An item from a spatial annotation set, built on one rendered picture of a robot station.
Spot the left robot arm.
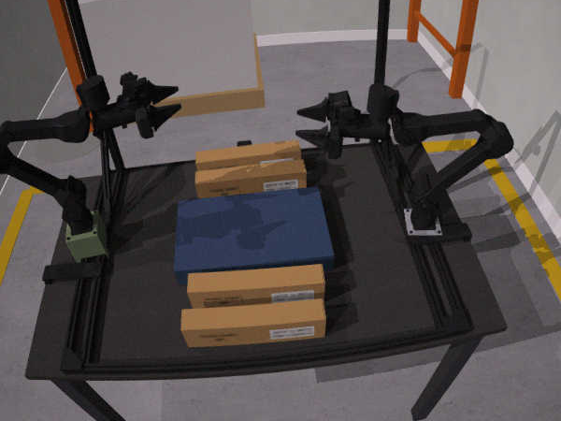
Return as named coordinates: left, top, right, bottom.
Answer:
left=334, top=83, right=514, bottom=230

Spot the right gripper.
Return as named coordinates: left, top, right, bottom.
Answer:
left=112, top=78, right=181, bottom=139

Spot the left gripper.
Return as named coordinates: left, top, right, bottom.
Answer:
left=295, top=93, right=366, bottom=159

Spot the brown cardboard carton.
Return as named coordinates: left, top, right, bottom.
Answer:
left=195, top=160, right=307, bottom=198
left=181, top=298, right=326, bottom=347
left=195, top=140, right=301, bottom=171
left=187, top=264, right=325, bottom=309

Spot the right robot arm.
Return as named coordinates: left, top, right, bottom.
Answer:
left=0, top=72, right=138, bottom=236

